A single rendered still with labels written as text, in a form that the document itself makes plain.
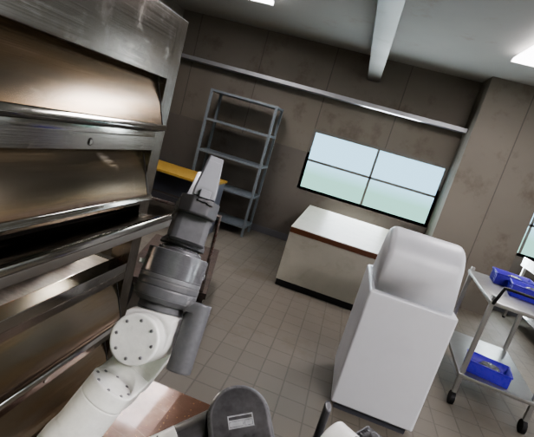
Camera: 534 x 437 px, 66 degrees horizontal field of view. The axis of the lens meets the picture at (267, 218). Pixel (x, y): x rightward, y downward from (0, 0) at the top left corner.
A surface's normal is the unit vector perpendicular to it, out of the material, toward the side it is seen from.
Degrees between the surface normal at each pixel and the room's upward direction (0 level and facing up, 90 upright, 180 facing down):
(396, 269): 80
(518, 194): 90
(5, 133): 90
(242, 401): 34
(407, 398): 90
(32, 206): 70
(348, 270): 90
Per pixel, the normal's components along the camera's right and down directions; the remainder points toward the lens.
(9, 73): 0.97, -0.04
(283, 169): -0.22, 0.15
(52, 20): 0.94, 0.31
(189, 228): 0.32, -0.11
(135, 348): -0.07, -0.22
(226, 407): 0.09, -0.70
